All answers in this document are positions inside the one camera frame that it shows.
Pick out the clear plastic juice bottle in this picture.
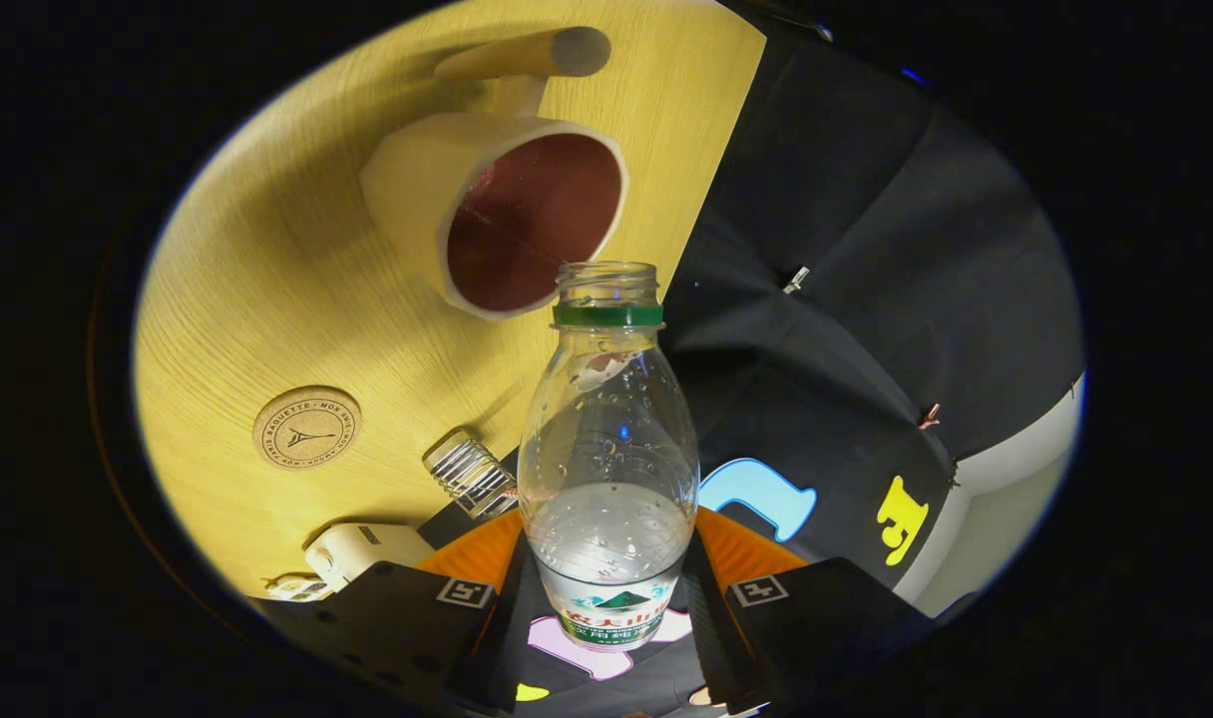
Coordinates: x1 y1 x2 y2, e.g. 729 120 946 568
518 261 702 652

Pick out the metal wire holder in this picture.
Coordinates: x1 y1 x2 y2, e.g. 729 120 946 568
423 429 519 520

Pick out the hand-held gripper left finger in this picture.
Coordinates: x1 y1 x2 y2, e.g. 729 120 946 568
257 509 540 714

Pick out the round cork coaster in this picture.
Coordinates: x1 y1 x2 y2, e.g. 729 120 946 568
252 386 362 471

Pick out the white toaster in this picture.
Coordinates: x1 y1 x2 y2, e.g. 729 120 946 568
304 523 436 594

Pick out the wooden table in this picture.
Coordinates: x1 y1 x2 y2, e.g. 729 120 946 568
133 0 767 604

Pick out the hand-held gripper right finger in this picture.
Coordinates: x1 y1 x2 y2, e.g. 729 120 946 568
679 507 935 715

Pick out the cream cup with handle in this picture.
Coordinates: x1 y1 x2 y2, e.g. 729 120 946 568
359 27 629 321

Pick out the white divided dish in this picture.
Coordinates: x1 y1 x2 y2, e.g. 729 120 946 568
264 572 333 603

